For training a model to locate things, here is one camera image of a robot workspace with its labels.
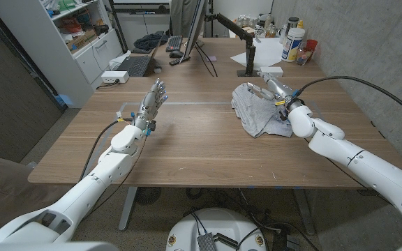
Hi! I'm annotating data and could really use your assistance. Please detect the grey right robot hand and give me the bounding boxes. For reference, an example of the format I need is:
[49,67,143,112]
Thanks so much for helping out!
[246,72,305,113]

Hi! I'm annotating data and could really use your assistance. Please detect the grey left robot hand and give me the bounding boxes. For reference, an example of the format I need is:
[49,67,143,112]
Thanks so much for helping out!
[131,78,169,133]

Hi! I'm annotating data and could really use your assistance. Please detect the grey crumpled shirt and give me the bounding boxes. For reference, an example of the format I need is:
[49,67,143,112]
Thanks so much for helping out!
[230,82,295,139]

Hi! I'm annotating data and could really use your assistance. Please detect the small white flat box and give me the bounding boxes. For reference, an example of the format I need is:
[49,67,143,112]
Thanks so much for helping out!
[259,66,285,78]

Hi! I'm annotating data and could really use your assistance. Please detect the white paper sheet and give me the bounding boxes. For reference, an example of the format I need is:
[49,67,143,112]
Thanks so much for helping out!
[230,37,285,69]

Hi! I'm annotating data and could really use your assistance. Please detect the black laptop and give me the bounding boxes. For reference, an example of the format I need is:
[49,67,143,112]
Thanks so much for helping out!
[116,33,165,78]

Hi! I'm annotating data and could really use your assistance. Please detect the clear glass jar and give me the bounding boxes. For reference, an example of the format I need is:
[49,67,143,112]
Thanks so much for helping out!
[295,47,313,66]

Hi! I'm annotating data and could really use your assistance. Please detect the white power strip box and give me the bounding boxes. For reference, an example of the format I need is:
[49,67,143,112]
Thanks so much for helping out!
[100,70,131,84]

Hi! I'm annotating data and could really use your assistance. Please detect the white wipes canister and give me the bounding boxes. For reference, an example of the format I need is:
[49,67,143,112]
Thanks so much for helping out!
[281,27,306,63]

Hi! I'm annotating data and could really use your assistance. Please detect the black remote control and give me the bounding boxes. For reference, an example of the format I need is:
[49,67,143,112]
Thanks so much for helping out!
[168,56,191,67]

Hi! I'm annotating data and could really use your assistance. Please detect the white shelf cabinet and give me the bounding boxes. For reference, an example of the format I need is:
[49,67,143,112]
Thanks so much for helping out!
[0,0,124,109]

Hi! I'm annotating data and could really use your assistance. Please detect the dark bundled garment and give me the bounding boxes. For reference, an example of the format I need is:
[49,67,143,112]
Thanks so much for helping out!
[133,32,170,51]

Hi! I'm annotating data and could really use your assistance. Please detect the black keyboard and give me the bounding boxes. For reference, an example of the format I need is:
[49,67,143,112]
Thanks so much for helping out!
[165,35,184,53]

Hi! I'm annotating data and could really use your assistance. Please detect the dark lidded tumbler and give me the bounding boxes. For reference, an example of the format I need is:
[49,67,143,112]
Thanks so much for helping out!
[283,17,300,45]

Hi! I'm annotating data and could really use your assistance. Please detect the black round floor fan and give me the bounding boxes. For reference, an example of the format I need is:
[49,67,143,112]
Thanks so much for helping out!
[134,186,163,206]

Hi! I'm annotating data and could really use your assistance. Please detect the computer monitor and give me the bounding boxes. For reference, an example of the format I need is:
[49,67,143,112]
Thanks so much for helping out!
[179,0,209,64]

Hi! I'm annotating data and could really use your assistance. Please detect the red snack bag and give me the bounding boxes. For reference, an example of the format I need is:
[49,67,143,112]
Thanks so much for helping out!
[60,17,82,34]

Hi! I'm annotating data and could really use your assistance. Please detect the cardboard box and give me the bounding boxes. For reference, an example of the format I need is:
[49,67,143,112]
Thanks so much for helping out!
[66,29,98,53]

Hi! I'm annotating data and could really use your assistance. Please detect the green shelf item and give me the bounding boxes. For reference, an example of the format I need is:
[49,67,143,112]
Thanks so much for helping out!
[57,0,78,11]

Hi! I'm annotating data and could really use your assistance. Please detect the grey metal table leg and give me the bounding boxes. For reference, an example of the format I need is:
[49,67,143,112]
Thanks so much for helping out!
[292,188,316,236]
[118,186,139,231]

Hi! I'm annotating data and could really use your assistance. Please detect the brown trousers of person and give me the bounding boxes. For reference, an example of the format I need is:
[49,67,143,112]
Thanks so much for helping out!
[0,153,78,241]

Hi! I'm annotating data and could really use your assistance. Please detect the white robot torso base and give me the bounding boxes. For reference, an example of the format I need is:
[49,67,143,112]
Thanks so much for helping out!
[165,208,268,251]

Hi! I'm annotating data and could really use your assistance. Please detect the black floor power strip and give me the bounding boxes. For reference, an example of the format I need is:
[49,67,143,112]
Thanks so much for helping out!
[272,226,299,251]

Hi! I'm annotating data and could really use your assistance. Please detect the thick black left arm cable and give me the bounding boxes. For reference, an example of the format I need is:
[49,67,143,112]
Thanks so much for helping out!
[78,118,135,182]

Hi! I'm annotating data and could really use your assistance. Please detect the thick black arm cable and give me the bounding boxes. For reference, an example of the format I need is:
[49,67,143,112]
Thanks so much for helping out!
[78,118,135,182]
[295,75,402,123]

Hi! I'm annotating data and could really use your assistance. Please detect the black monitor cable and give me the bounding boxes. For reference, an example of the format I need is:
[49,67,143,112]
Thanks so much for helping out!
[195,42,219,78]
[193,45,216,78]

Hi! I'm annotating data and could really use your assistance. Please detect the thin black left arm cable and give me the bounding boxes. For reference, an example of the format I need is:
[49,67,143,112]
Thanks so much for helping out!
[82,134,149,222]

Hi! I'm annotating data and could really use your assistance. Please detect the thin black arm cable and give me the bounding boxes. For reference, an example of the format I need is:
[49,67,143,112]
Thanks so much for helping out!
[82,134,149,222]
[305,137,390,203]

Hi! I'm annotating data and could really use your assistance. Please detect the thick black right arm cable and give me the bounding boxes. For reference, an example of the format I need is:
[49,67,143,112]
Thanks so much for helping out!
[295,75,402,123]

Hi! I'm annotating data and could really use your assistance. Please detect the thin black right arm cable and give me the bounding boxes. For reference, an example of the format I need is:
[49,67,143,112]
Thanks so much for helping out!
[305,137,390,203]

